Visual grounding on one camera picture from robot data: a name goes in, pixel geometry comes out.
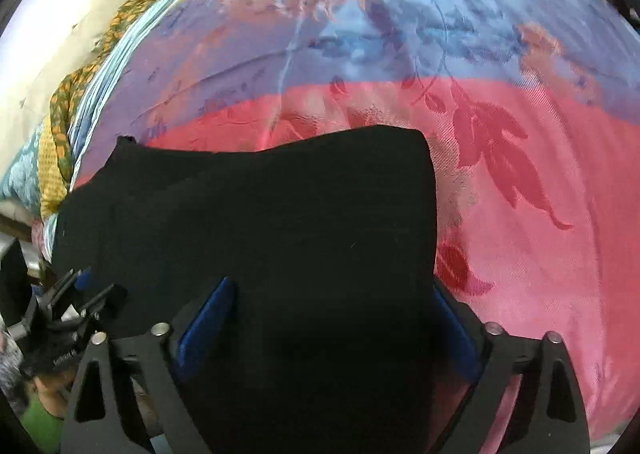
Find green sleeve forearm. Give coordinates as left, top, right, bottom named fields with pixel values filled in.
left=21, top=396, right=64, bottom=454

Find teal floral pillow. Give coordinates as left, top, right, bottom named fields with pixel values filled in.
left=1, top=122, right=43, bottom=216

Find cream padded headboard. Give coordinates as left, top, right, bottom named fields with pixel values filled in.
left=1, top=0, right=127, bottom=170

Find black pants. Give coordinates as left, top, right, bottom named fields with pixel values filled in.
left=52, top=126, right=436, bottom=453

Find blue striped bed sheet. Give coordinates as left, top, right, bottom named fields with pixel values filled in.
left=37, top=0, right=181, bottom=260

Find orange floral green blanket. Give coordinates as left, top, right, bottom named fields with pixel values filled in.
left=42, top=0, right=157, bottom=183

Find yellow dotted pillow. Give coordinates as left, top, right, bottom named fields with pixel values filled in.
left=37, top=114, right=68, bottom=221

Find colourful striped bedspread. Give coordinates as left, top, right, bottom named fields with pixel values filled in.
left=75, top=0, right=639, bottom=439

